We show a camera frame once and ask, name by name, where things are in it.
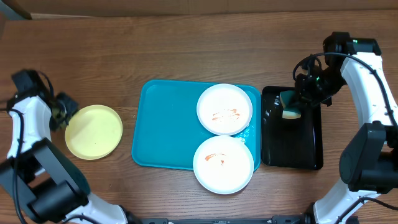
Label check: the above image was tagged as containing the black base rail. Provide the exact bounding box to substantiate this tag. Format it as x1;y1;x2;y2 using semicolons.
141;213;315;224

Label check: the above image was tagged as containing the yellow plate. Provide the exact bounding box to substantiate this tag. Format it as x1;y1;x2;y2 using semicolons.
65;105;123;160

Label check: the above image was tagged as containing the teal plastic tray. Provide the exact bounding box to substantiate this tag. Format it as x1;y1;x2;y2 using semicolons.
131;79;262;172

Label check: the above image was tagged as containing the white plate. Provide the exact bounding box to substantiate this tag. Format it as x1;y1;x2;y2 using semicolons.
197;84;253;136
193;136;254;195

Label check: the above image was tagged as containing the green yellow sponge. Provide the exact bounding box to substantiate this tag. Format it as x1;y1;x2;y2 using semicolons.
279;90;301;119

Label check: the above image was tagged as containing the black plastic tray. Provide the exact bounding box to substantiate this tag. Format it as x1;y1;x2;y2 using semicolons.
261;86;323;170

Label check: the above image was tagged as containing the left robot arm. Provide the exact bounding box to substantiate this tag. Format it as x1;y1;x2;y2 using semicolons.
1;69;140;223

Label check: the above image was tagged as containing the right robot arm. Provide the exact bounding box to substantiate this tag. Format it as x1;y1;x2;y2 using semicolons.
286;32;397;223

